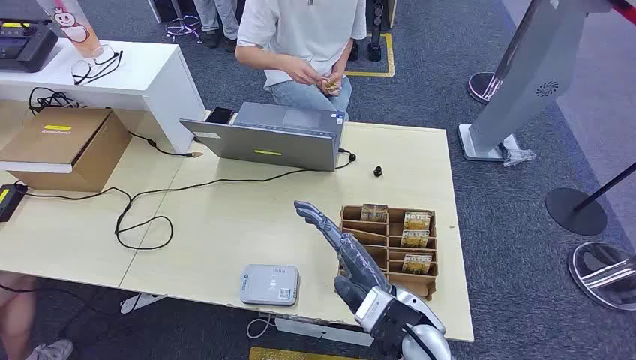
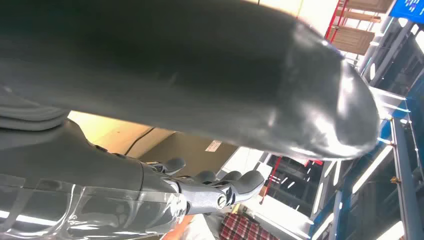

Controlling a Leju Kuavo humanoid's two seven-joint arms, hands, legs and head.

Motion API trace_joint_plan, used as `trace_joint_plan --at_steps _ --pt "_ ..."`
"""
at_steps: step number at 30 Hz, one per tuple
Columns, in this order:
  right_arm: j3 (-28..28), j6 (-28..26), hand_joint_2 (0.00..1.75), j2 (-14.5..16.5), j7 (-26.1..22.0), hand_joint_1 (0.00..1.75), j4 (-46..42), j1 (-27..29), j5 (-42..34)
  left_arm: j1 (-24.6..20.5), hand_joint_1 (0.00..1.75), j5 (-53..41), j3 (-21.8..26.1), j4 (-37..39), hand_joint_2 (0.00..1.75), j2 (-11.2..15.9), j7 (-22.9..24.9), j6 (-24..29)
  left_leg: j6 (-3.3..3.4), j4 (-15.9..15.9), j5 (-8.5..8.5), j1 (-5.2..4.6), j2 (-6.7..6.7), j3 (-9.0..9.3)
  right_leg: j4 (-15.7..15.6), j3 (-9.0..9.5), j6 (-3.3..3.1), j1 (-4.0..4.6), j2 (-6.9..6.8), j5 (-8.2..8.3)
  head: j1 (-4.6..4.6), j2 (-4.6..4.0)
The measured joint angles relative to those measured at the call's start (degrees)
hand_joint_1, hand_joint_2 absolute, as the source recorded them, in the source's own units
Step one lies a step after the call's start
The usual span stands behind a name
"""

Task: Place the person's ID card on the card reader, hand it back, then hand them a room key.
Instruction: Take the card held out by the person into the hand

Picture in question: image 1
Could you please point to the person's left hand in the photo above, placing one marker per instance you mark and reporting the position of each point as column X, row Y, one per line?
column 340, row 75

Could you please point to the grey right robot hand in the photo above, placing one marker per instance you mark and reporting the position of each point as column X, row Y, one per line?
column 357, row 268

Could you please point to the person's right hand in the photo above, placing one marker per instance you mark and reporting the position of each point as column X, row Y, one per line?
column 303, row 72

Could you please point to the stack of cards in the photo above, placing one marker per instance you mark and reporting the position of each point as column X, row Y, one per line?
column 332, row 87

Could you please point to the yellow hotel key card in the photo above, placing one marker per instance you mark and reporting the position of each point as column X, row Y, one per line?
column 417, row 221
column 417, row 264
column 415, row 239

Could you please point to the person's left forearm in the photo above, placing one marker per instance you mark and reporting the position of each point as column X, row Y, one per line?
column 343, row 57

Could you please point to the person's right forearm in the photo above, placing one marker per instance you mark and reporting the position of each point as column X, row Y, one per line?
column 258, row 58

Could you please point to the wooden card holder box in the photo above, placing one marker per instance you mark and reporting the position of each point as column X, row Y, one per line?
column 392, row 248

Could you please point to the person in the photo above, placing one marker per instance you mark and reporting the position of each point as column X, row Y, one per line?
column 298, row 30
column 15, row 318
column 218, row 20

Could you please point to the dark brown key card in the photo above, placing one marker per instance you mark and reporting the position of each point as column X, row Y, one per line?
column 373, row 212

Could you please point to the grey white card reader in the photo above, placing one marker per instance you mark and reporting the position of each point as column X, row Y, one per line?
column 268, row 285

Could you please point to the black stand leg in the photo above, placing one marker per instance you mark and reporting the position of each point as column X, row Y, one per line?
column 375, row 49
column 353, row 52

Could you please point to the yellow floor tape square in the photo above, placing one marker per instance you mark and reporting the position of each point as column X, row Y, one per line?
column 390, row 54

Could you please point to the white desk foot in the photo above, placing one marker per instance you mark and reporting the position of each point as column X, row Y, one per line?
column 318, row 330
column 139, row 302

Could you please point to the grey laptop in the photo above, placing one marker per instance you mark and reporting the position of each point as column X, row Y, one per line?
column 268, row 144

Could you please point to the black phone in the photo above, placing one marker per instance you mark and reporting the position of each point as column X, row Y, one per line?
column 220, row 115

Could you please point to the small black knob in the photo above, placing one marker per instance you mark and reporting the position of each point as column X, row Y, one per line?
column 377, row 172

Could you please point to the yellow floor mat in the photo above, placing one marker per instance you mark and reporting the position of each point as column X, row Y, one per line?
column 288, row 355

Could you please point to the chrome stool base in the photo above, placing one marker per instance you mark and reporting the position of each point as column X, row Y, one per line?
column 185, row 22

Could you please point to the chrome stanchion base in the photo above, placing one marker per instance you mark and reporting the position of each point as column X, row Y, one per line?
column 479, row 87
column 601, row 278

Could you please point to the silver kiosk stand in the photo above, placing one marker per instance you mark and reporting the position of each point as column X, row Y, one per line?
column 526, row 74

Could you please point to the clear plastic bag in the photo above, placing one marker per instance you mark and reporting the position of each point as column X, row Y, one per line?
column 516, row 156

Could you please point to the black framed eyeglasses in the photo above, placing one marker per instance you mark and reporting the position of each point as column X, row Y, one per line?
column 82, row 67

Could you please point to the black stanchion base with pole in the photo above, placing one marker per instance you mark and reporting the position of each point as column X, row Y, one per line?
column 574, row 211

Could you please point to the snowman print drink cup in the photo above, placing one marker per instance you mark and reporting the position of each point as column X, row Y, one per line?
column 74, row 30

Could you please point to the brown cardboard box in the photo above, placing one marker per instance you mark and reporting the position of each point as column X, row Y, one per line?
column 59, row 144

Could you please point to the black control device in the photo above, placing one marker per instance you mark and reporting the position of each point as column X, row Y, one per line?
column 25, row 47

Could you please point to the red barrier belt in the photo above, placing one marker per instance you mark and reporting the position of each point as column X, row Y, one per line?
column 627, row 12

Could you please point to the black power adapter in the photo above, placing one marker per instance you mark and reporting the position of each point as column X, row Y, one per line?
column 9, row 201

